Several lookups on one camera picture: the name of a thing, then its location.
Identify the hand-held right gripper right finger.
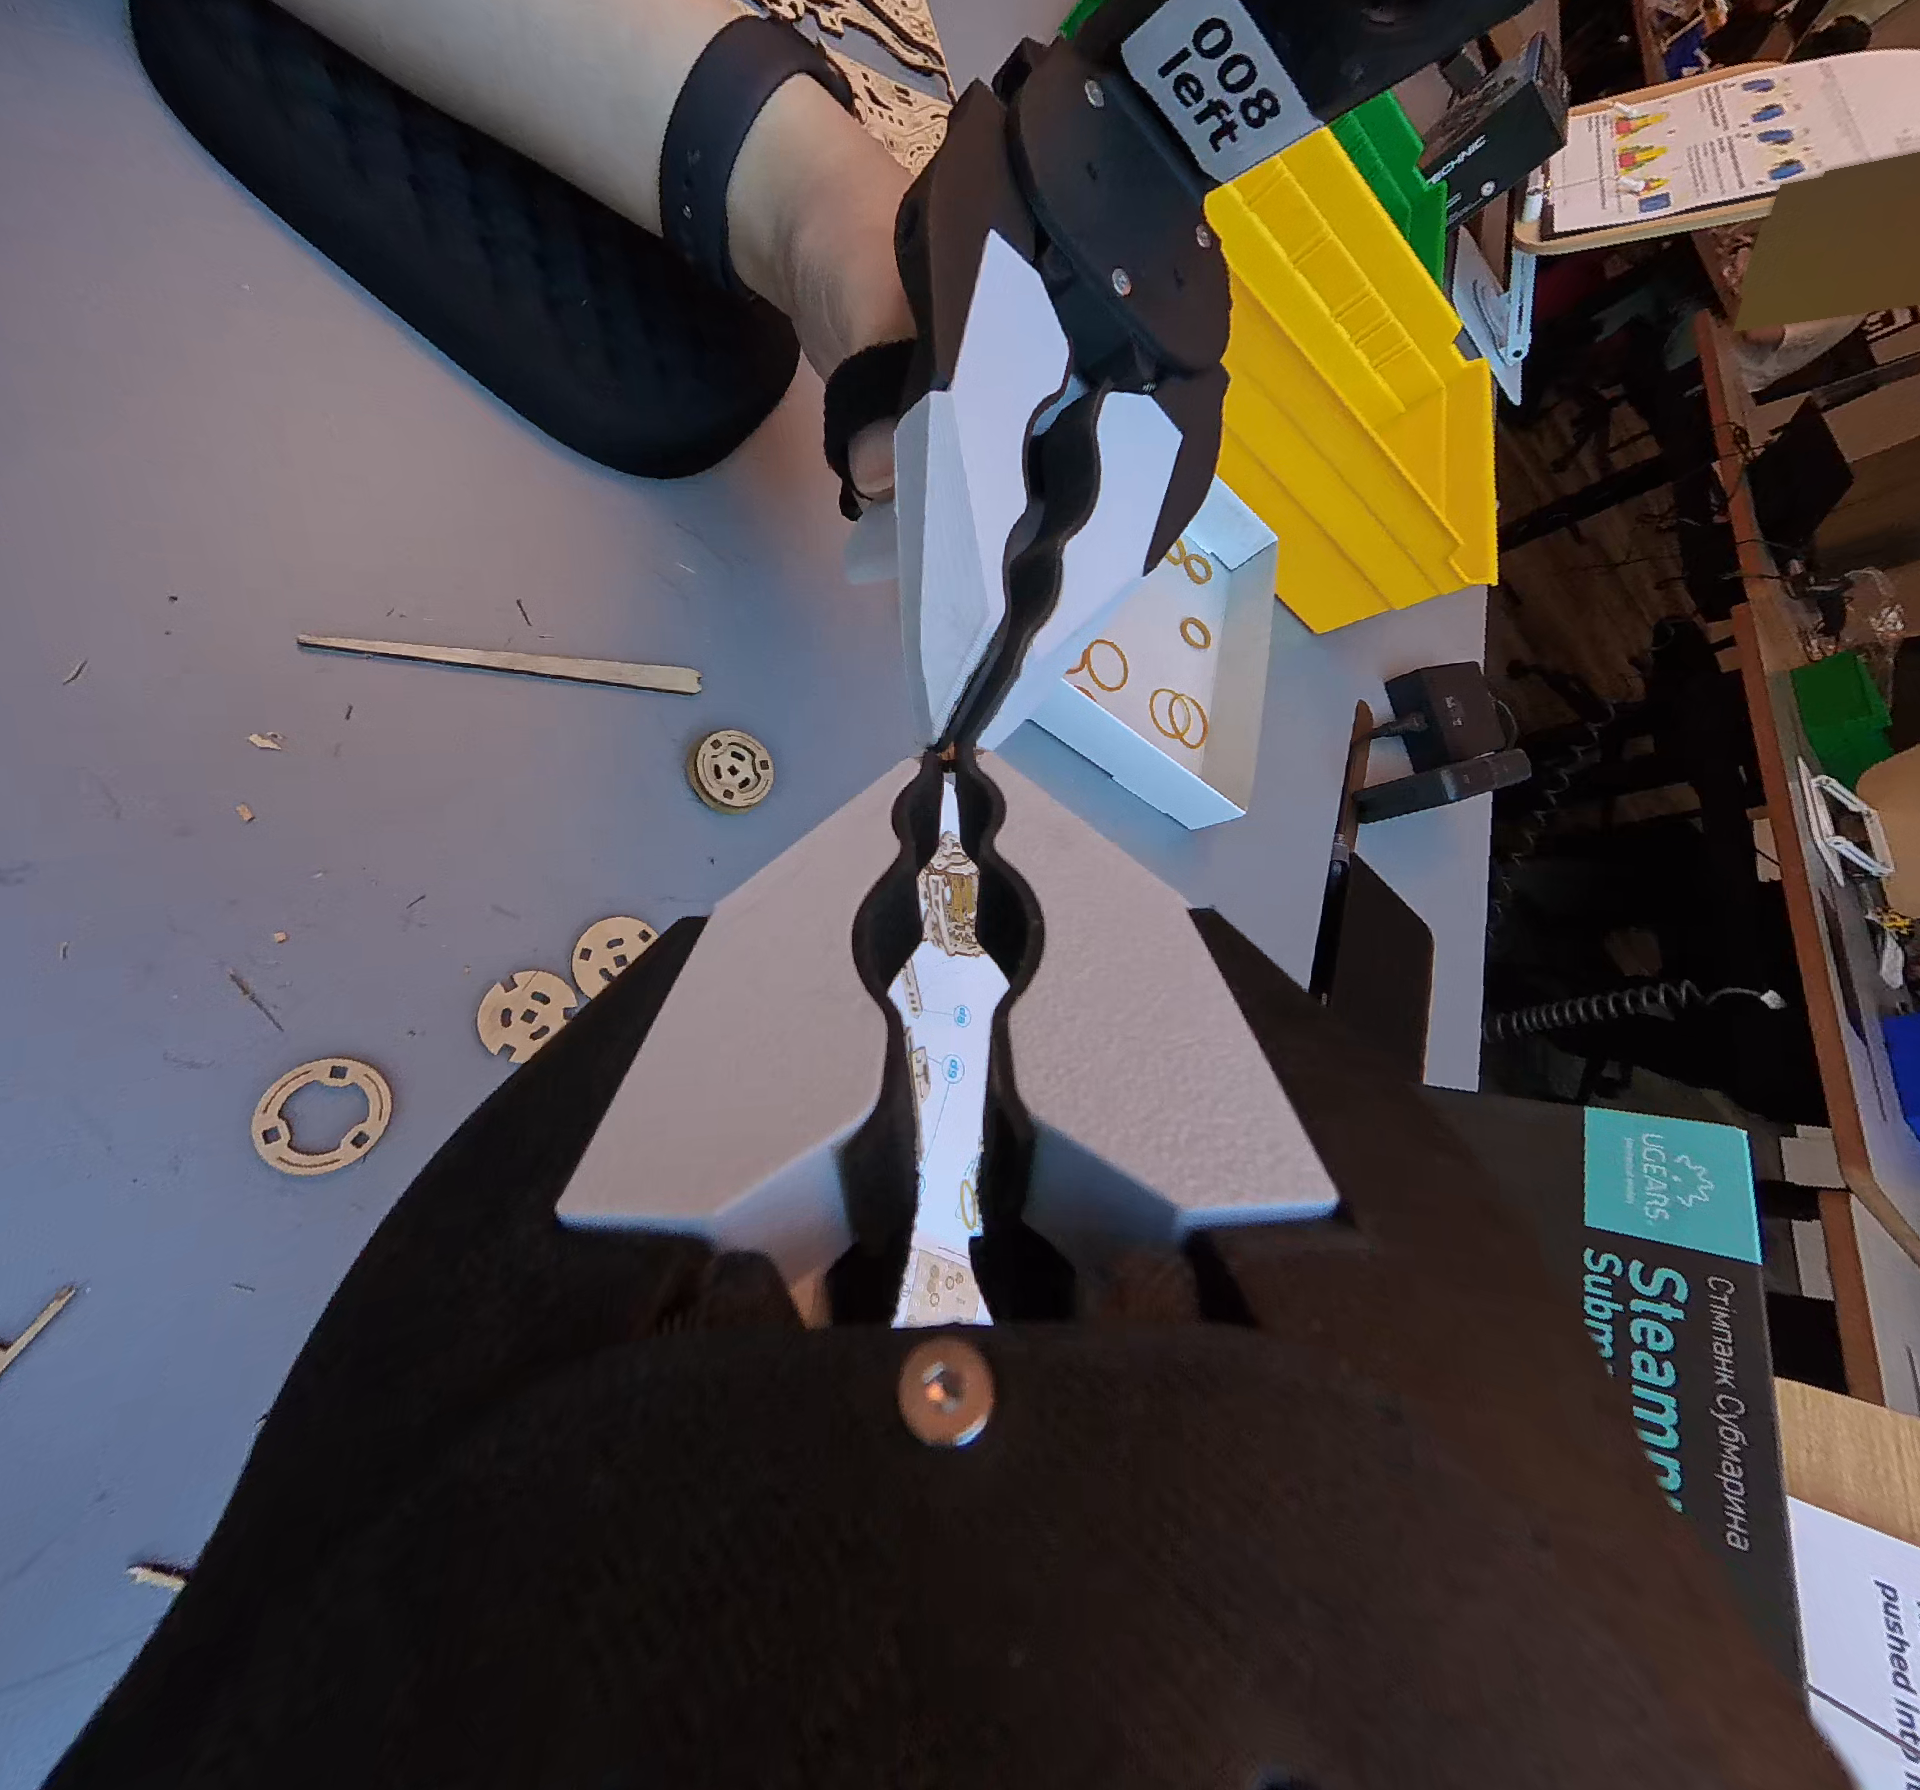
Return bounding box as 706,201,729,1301
953,748,1342,1325

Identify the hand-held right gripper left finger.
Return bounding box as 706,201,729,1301
554,749,951,1326

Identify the grey desk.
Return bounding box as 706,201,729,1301
0,0,1502,1790

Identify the white printed paper sheet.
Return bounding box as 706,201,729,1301
1783,1498,1920,1790

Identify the wooden sliver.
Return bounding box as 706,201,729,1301
0,1282,79,1375

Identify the slotted wooden gear disc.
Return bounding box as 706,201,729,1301
687,727,776,817

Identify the black wrist rest pad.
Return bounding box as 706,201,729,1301
127,0,805,480

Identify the black puzzle box teal label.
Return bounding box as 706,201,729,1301
1433,1087,1810,1684

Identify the thin wooden stick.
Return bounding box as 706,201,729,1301
294,633,702,697

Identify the wooden ring part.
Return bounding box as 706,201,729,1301
251,1055,395,1178

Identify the person's left hand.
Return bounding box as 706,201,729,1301
724,72,925,514

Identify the white plastic clip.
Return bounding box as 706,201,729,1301
1450,228,1540,405

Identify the yellow storage bin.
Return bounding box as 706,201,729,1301
1205,118,1502,635

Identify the pile of orange rubber bands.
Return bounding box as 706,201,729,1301
1072,534,1217,758

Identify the round wooden disc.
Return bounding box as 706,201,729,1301
476,970,579,1063
571,915,662,1002

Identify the tan cardboard box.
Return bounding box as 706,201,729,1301
1732,146,1920,334

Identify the black coiled cable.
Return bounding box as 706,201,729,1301
1484,976,1789,1049

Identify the black power adapter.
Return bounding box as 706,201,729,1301
1349,662,1532,828

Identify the small black box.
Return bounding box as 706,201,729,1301
1413,32,1571,208

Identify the black wristband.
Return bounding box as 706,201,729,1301
657,12,857,306

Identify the small white cardboard box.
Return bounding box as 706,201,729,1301
987,477,1281,833

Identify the instruction booklet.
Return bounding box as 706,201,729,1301
887,951,995,1329

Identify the clipboard with chart paper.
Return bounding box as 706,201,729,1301
1512,51,1920,255

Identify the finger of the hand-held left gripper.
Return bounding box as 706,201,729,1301
960,382,1187,758
894,228,1106,758

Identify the person's left forearm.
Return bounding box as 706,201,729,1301
83,0,751,237

